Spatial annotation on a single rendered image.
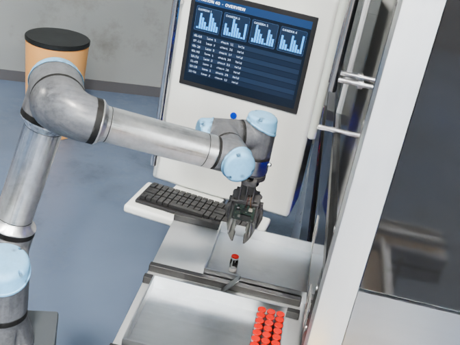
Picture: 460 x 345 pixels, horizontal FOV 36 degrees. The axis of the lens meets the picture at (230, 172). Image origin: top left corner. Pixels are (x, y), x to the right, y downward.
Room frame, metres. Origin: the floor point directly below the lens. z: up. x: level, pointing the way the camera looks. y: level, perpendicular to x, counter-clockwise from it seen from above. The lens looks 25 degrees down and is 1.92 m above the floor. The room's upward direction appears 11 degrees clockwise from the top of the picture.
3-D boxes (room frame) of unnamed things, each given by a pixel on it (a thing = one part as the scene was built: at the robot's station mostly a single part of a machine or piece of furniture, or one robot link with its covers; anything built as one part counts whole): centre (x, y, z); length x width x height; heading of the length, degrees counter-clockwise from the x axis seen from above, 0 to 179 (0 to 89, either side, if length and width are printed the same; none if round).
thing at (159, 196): (2.03, 0.07, 0.82); 0.40 x 0.14 x 0.02; 78
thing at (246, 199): (1.58, -0.05, 1.12); 0.09 x 0.08 x 0.12; 176
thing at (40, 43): (4.19, 1.20, 0.31); 0.39 x 0.39 x 0.63
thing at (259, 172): (1.59, -0.06, 1.21); 0.08 x 0.08 x 0.05
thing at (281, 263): (1.65, -0.16, 0.90); 0.34 x 0.26 x 0.04; 86
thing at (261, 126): (1.59, -0.05, 1.28); 0.09 x 0.08 x 0.11; 110
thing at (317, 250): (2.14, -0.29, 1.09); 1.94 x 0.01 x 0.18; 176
